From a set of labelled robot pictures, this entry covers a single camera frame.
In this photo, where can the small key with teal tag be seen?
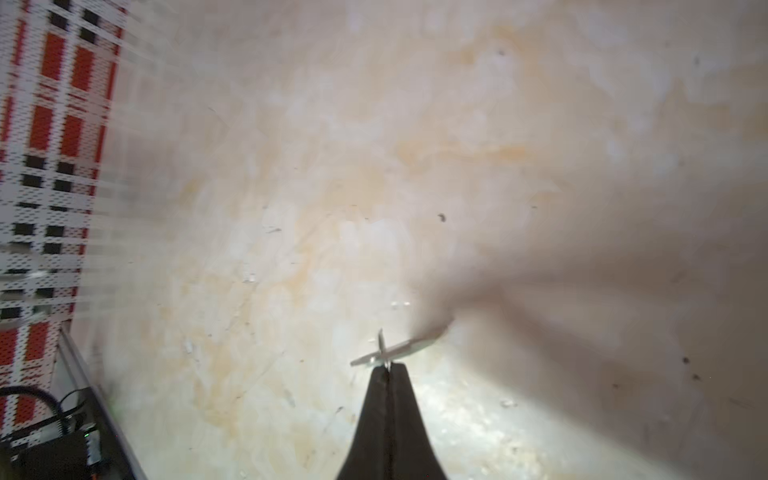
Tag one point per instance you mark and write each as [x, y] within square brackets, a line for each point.
[385, 355]

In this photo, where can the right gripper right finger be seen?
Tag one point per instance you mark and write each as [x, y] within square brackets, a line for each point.
[410, 454]

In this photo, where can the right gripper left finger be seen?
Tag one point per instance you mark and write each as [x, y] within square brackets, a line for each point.
[369, 453]

